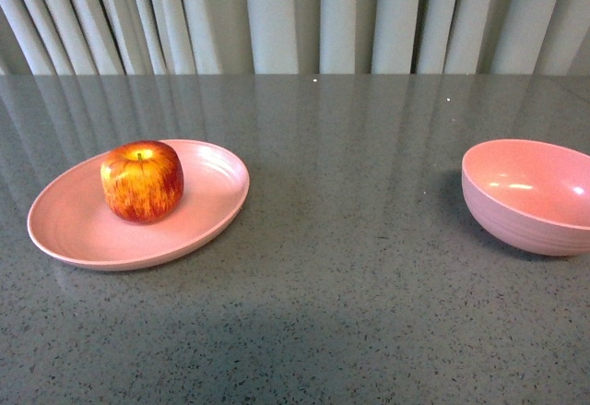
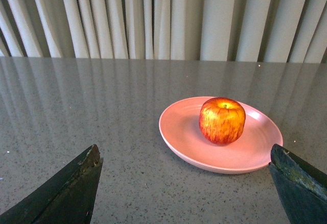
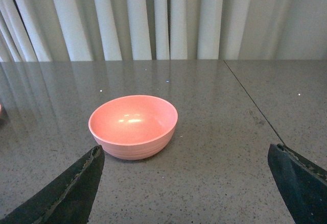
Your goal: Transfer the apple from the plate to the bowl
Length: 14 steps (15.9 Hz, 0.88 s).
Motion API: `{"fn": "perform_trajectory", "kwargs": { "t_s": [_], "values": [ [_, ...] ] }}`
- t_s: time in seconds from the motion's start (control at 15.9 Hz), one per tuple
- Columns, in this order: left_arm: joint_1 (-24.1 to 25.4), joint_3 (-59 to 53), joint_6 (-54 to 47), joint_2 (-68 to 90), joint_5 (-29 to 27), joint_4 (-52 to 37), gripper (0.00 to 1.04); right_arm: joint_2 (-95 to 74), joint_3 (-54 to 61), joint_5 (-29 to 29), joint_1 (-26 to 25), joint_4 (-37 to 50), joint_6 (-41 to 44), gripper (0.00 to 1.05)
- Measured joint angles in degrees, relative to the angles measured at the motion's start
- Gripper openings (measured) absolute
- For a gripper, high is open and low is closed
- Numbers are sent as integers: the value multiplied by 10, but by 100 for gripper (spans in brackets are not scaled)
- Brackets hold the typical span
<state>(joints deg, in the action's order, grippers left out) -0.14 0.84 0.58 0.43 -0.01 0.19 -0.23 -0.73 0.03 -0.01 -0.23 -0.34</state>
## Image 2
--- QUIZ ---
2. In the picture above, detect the red yellow apple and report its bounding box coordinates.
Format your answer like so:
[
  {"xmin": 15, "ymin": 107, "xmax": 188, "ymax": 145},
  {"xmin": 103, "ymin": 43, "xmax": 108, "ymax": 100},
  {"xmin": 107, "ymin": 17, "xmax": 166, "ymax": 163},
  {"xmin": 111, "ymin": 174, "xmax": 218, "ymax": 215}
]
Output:
[{"xmin": 199, "ymin": 97, "xmax": 246, "ymax": 145}]

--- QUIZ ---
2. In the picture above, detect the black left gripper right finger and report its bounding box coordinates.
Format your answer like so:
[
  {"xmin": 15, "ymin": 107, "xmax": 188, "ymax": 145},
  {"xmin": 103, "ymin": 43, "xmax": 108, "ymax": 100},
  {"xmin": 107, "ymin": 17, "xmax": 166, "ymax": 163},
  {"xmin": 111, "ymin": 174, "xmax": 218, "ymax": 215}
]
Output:
[{"xmin": 269, "ymin": 144, "xmax": 326, "ymax": 223}]

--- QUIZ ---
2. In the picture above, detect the pink plate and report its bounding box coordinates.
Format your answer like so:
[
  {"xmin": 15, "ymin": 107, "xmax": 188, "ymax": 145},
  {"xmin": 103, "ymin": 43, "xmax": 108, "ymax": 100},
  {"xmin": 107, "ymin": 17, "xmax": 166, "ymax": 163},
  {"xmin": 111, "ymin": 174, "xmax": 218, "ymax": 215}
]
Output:
[{"xmin": 159, "ymin": 96, "xmax": 284, "ymax": 175}]

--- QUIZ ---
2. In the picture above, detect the grey pleated curtain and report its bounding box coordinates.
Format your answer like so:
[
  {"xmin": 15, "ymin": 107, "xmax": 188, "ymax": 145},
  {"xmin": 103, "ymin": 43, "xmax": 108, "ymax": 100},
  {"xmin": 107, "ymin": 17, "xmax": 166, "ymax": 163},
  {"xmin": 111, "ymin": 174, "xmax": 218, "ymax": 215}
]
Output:
[{"xmin": 1, "ymin": 0, "xmax": 326, "ymax": 63}]

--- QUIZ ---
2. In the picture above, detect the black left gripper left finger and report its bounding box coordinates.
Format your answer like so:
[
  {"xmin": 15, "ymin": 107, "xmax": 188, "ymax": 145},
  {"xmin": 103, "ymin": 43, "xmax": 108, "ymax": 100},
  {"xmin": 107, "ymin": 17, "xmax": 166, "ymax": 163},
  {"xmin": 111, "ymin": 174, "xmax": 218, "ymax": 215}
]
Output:
[{"xmin": 1, "ymin": 144, "xmax": 103, "ymax": 223}]

